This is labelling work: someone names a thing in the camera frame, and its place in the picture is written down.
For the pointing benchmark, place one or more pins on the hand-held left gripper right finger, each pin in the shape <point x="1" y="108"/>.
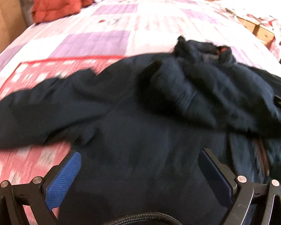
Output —
<point x="216" y="177"/>

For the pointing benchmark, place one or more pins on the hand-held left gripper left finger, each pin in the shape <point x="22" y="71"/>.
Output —
<point x="63" y="180"/>

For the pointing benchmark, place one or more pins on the dark navy jacket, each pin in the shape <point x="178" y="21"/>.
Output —
<point x="140" y="126"/>

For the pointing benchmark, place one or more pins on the wooden nightstand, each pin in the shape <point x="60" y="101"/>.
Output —
<point x="257" y="29"/>

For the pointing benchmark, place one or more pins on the purple pink patchwork bed quilt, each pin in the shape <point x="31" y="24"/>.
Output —
<point x="131" y="25"/>

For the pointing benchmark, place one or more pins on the orange red quilted jacket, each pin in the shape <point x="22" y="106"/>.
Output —
<point x="58" y="0"/>

